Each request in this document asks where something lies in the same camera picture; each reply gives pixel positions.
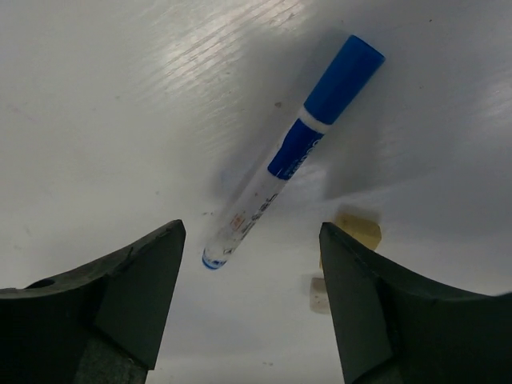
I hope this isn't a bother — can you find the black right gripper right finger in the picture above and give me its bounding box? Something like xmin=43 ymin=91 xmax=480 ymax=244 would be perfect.
xmin=319 ymin=223 xmax=511 ymax=383

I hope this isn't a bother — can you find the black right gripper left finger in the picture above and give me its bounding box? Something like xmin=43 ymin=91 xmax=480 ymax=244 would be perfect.
xmin=1 ymin=220 xmax=186 ymax=383

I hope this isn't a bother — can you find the grey beige eraser block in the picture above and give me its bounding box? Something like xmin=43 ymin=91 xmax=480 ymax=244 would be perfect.
xmin=310 ymin=277 xmax=330 ymax=314

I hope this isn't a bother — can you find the small tan eraser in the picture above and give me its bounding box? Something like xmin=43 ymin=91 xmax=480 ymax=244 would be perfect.
xmin=332 ymin=212 xmax=382 ymax=251

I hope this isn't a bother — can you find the blue white marker pen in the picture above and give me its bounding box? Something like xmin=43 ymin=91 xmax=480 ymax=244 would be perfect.
xmin=202 ymin=35 xmax=386 ymax=270

